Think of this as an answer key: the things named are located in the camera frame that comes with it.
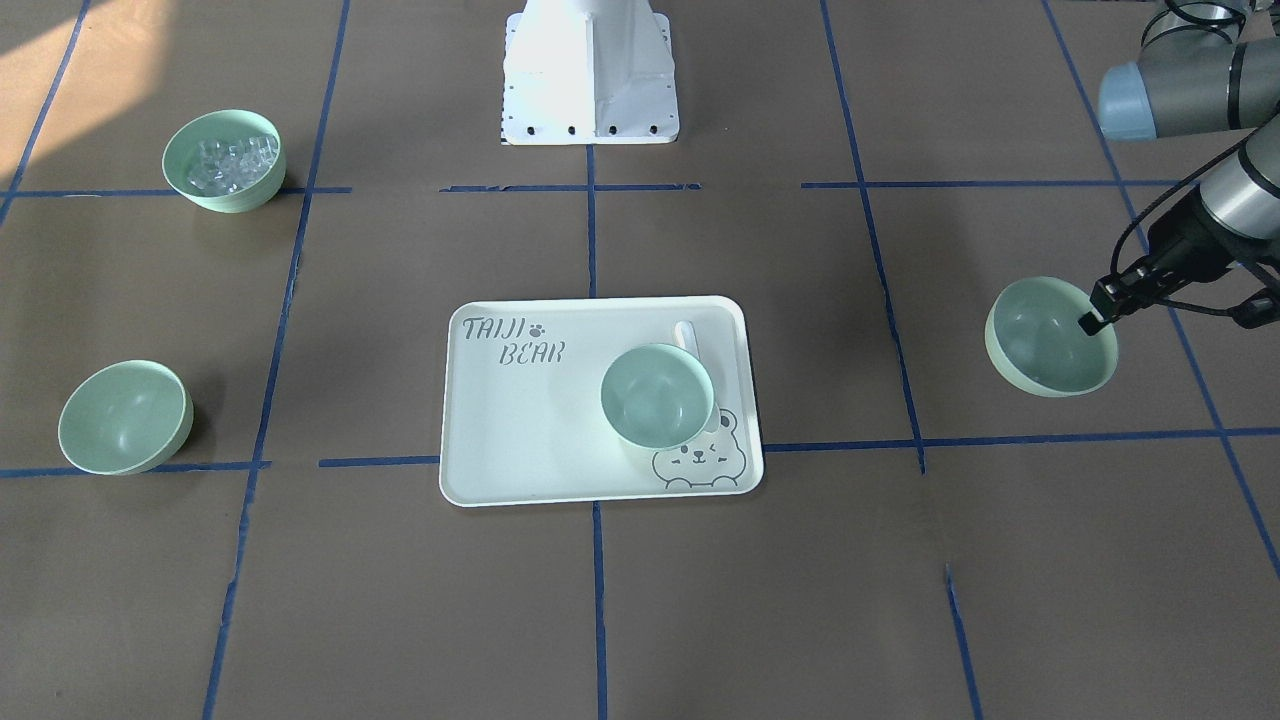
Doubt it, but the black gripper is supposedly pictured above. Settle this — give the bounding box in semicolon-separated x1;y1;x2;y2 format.
1078;190;1260;336

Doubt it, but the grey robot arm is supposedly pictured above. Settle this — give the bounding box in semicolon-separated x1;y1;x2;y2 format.
1079;1;1279;336

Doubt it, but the green bowl on tray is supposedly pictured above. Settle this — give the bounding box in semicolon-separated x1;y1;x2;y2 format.
599;343;717;451

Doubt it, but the pale green bear tray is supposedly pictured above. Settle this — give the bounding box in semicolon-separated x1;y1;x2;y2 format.
440;295;764;507

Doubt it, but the green bowl with ice cubes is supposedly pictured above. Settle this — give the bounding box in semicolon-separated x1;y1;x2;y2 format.
161;109;287;214

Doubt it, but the green bowl front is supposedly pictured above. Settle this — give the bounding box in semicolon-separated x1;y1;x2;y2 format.
58;359;195;477

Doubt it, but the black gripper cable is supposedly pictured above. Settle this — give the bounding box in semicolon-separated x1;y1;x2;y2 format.
1108;128;1280;329

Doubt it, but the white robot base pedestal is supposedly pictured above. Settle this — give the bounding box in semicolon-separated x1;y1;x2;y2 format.
500;1;681;146

